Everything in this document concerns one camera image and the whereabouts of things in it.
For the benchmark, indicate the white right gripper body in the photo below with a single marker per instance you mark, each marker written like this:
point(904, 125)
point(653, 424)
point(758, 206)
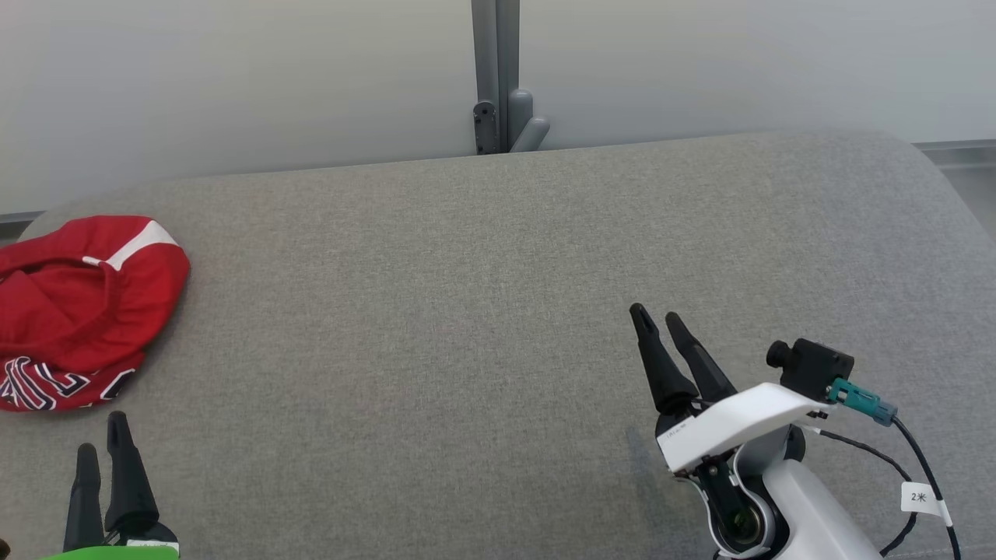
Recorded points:
point(739, 420)

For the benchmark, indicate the dark grey hinge bracket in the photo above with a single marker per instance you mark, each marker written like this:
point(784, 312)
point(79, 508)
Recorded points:
point(485, 128)

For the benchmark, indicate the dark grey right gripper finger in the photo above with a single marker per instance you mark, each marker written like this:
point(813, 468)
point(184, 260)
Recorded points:
point(661, 373)
point(700, 365)

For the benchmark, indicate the grey fabric sofa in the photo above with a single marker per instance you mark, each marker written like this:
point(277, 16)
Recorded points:
point(467, 311)

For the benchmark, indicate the red shorts with white stripe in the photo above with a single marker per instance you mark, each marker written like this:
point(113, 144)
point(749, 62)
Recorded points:
point(70, 303)

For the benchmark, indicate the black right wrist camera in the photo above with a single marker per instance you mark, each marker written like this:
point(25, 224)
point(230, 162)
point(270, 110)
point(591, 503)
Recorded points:
point(813, 365)

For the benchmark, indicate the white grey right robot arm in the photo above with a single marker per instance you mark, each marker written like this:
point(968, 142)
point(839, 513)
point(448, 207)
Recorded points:
point(817, 513)

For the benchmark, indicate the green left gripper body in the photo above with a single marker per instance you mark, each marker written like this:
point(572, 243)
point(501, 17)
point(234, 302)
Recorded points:
point(124, 551)

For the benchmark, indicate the red jersey with white sleeves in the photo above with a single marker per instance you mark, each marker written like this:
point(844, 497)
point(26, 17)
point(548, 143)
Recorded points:
point(31, 389)

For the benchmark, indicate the teal right camera connector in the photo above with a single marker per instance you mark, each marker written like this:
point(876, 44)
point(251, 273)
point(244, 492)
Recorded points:
point(860, 400)

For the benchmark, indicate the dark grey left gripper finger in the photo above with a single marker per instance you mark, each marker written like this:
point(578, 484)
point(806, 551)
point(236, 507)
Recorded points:
point(84, 505)
point(128, 482)

